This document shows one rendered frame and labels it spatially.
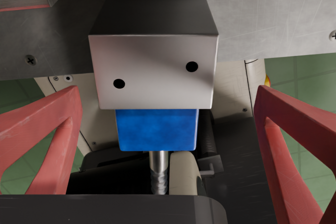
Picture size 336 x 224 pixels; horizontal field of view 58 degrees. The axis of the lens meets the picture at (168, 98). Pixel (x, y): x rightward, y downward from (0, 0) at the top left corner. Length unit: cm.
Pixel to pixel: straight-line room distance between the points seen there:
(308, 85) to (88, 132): 83
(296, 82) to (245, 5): 108
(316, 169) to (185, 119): 149
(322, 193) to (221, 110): 103
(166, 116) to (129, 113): 2
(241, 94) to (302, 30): 67
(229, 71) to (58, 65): 65
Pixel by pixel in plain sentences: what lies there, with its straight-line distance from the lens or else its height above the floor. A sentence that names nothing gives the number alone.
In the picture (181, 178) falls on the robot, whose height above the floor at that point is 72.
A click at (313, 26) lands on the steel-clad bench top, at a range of 19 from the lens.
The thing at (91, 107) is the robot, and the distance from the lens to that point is 88.
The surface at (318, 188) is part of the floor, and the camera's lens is 175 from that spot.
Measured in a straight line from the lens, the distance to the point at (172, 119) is 16.
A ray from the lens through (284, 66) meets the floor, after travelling 119.
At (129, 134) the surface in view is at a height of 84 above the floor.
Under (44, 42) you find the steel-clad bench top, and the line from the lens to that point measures 19.
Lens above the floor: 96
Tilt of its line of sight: 54 degrees down
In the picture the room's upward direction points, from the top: 179 degrees clockwise
